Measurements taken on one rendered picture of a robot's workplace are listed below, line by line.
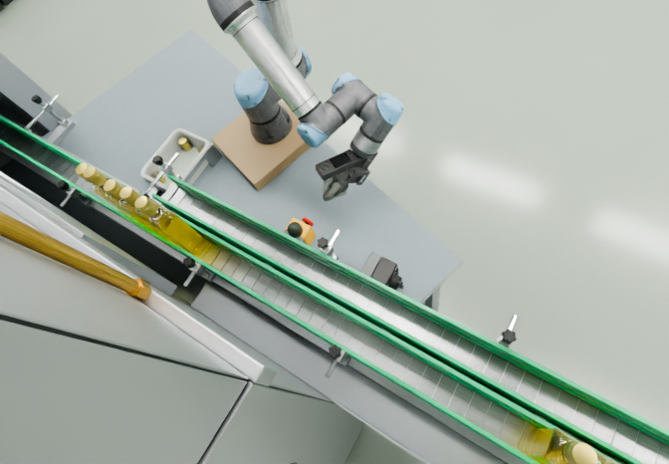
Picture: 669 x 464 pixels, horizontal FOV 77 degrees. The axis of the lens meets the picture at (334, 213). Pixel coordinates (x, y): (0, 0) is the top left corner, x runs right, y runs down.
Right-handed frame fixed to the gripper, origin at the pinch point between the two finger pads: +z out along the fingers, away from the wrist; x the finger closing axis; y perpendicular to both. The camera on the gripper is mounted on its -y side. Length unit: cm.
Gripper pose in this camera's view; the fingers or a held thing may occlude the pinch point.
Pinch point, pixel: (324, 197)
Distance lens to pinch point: 126.7
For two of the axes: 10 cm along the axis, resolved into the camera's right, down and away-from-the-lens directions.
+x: -4.7, -7.4, 4.8
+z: -4.7, 6.7, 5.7
